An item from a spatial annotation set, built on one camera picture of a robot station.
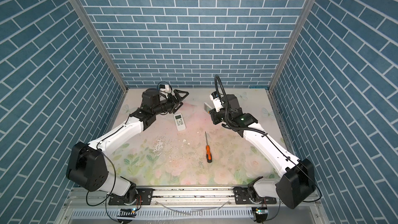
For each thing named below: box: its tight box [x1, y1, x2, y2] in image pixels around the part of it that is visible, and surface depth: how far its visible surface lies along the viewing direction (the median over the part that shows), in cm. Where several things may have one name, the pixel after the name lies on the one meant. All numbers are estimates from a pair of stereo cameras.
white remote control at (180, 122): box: [173, 112, 187, 132], surface depth 101 cm
